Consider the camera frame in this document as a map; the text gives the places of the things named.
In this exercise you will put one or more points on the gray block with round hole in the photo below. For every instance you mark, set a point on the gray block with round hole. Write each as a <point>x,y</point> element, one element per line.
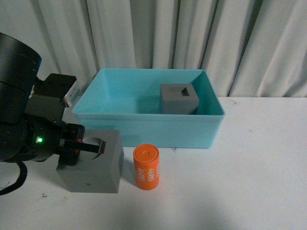
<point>99,170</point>

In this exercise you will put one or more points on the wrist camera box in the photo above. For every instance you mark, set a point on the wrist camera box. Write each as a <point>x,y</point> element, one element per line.
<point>60,86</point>

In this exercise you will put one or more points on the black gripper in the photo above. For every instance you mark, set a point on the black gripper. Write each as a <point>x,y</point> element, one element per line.
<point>49,134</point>

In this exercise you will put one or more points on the blue plastic box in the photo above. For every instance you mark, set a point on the blue plastic box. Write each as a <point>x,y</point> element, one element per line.
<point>128,100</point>

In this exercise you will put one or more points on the white pleated curtain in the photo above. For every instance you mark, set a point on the white pleated curtain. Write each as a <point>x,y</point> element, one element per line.
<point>254,48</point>

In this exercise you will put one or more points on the orange cylinder part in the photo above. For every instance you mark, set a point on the orange cylinder part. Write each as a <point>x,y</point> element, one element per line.
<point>146,159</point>

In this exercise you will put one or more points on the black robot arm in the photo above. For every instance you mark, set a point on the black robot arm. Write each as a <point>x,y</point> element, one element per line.
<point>19,65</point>

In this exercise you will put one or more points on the gray block with square hole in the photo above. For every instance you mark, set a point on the gray block with square hole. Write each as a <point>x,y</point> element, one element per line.
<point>178,99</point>

